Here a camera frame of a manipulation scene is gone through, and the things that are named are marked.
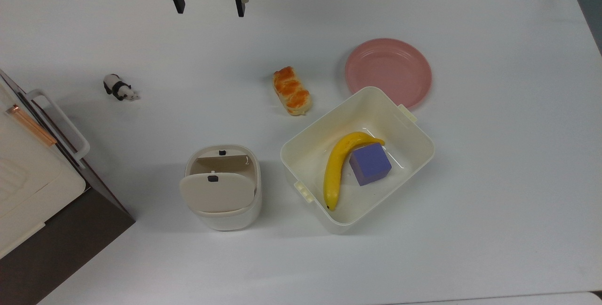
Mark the white plastic storage box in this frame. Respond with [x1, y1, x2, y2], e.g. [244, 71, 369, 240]
[280, 86, 435, 235]

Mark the brown box cabinet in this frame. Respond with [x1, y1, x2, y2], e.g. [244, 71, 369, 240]
[0, 69, 136, 305]

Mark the panda toy figure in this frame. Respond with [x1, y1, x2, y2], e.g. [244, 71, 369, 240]
[103, 74, 140, 102]

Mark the yellow banana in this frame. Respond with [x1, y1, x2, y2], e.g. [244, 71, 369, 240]
[323, 132, 385, 211]

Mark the cream trash can lid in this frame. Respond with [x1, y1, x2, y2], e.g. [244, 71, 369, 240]
[179, 172, 257, 213]

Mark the copper metal strip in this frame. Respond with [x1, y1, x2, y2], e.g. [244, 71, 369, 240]
[6, 104, 58, 147]

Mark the glazed bread loaf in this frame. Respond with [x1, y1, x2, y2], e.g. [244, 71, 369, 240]
[273, 66, 313, 117]

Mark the pink plate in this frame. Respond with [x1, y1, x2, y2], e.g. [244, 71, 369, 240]
[345, 38, 432, 109]

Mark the white panel with handle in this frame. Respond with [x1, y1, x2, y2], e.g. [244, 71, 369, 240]
[0, 82, 91, 259]

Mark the cream trash can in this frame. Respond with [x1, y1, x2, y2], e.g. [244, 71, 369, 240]
[179, 144, 262, 231]

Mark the purple cube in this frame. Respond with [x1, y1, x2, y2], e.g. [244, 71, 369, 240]
[349, 143, 392, 187]

